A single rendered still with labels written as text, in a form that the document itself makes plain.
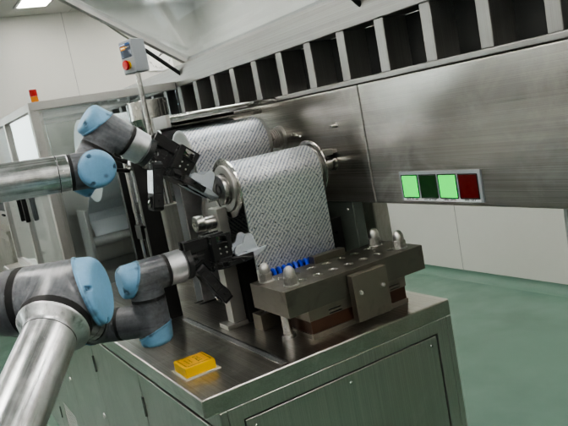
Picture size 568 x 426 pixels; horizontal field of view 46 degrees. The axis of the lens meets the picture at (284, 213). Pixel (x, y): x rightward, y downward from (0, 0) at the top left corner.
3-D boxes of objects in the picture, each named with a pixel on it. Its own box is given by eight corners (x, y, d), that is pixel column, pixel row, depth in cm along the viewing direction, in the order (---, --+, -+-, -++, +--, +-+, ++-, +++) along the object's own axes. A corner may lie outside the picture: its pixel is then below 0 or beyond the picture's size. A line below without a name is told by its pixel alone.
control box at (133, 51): (120, 75, 206) (112, 43, 205) (137, 73, 211) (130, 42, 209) (133, 72, 201) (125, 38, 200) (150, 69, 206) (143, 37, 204)
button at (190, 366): (175, 372, 144) (172, 361, 144) (204, 361, 148) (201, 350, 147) (187, 379, 138) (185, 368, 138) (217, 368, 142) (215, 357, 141)
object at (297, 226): (258, 280, 162) (243, 205, 159) (335, 254, 173) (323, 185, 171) (259, 280, 161) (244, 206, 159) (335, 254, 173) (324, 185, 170)
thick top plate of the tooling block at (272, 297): (254, 307, 157) (249, 282, 156) (383, 262, 176) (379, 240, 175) (289, 319, 143) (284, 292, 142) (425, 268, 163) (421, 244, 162)
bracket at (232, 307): (218, 328, 170) (193, 212, 165) (240, 320, 173) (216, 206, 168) (226, 331, 165) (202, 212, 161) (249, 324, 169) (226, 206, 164)
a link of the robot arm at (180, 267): (176, 287, 146) (162, 283, 153) (194, 281, 149) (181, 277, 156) (169, 254, 145) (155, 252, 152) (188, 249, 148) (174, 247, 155)
